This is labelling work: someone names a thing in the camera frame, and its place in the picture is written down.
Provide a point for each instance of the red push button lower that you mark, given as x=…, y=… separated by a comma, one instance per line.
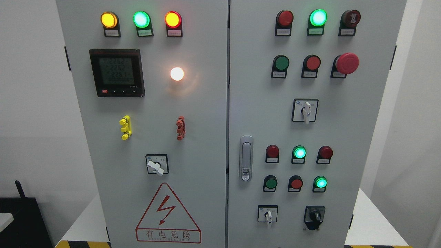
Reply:
x=295, y=184

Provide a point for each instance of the dark red indicator light right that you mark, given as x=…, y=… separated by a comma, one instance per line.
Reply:
x=325, y=154

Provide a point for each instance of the silver cabinet door handle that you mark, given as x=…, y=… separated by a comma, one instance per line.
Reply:
x=246, y=157

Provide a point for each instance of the white selector switch upper right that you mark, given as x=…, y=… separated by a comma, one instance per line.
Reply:
x=304, y=110

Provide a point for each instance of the yellow terminal clip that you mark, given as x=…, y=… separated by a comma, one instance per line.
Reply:
x=125, y=124

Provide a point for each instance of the white lit indicator light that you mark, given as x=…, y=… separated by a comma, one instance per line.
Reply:
x=177, y=73

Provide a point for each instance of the red terminal clip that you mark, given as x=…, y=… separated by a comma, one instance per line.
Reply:
x=181, y=129

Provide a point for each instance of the white selector switch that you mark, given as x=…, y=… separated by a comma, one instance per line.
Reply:
x=267, y=214
x=304, y=110

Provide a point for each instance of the large green lit indicator light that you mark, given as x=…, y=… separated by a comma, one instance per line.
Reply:
x=316, y=22

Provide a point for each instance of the red lit indicator light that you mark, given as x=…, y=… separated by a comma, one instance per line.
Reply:
x=173, y=21

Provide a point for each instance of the black digital power meter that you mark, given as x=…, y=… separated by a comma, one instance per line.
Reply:
x=117, y=72

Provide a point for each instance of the red push button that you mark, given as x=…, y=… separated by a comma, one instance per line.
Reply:
x=310, y=66
x=295, y=184

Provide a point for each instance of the black rotary selector switch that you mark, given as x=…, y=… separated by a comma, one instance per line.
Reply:
x=314, y=216

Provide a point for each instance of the black equipment box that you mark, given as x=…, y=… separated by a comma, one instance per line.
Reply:
x=27, y=229

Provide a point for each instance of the grey right cabinet door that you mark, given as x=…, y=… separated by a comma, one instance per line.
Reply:
x=262, y=106

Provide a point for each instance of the green lit push button lower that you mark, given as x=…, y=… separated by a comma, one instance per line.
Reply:
x=319, y=184

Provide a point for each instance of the grey left cabinet door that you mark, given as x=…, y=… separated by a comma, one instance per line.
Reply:
x=197, y=163

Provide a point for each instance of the red electrical hazard warning sticker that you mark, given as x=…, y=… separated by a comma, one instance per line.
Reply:
x=167, y=220

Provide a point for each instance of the green lit indicator light middle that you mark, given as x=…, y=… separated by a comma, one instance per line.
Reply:
x=298, y=155

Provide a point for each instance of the white selector switch left door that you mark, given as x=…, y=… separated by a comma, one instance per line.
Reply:
x=157, y=164

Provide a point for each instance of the dark red indicator light left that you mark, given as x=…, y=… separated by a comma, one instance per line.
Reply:
x=272, y=154

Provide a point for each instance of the red indicator light top right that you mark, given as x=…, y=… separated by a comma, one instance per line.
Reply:
x=283, y=25

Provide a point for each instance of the green push button upper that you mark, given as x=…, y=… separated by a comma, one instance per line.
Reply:
x=280, y=66

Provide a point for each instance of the white selector switch lower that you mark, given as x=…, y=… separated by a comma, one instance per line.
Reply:
x=267, y=214

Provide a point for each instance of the yellow indicator light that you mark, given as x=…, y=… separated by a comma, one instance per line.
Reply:
x=111, y=24

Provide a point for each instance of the grey cabinet door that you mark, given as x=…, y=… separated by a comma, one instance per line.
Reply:
x=197, y=163
x=262, y=106

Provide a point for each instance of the red push button upper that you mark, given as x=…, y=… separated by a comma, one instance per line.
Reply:
x=310, y=66

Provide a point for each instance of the dark red buzzer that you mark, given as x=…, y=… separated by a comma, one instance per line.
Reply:
x=348, y=22

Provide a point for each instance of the green indicator light top left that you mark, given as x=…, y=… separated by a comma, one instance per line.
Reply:
x=143, y=24

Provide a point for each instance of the dark red indicator light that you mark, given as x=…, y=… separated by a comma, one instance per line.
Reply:
x=272, y=154
x=325, y=154

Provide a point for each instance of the red emergency stop mushroom button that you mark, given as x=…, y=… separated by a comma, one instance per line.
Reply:
x=344, y=64

